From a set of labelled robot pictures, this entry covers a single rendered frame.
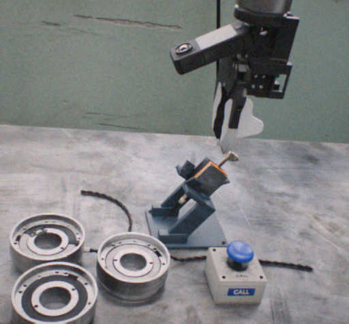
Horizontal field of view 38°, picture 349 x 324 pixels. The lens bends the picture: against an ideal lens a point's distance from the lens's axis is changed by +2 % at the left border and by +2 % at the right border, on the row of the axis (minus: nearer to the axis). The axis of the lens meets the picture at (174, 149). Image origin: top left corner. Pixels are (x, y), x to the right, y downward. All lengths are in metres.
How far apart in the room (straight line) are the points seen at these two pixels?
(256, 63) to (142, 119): 1.74
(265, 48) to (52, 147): 0.52
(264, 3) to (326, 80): 1.94
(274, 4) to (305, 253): 0.43
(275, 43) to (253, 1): 0.08
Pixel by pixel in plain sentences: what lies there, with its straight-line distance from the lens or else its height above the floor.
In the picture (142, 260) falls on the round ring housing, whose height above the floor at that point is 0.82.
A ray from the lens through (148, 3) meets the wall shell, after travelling 2.23.
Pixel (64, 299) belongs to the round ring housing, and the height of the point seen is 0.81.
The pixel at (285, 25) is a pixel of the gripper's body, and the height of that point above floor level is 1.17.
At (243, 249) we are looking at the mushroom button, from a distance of 0.74.
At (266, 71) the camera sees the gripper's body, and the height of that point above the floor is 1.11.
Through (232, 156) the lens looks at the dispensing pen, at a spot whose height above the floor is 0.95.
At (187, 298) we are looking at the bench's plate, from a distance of 0.75.
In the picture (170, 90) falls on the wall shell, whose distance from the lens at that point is 2.37.
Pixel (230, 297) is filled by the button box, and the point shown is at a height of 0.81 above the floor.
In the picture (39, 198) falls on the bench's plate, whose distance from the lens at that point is 0.91.
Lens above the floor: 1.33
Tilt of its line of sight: 29 degrees down
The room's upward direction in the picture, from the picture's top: 10 degrees clockwise
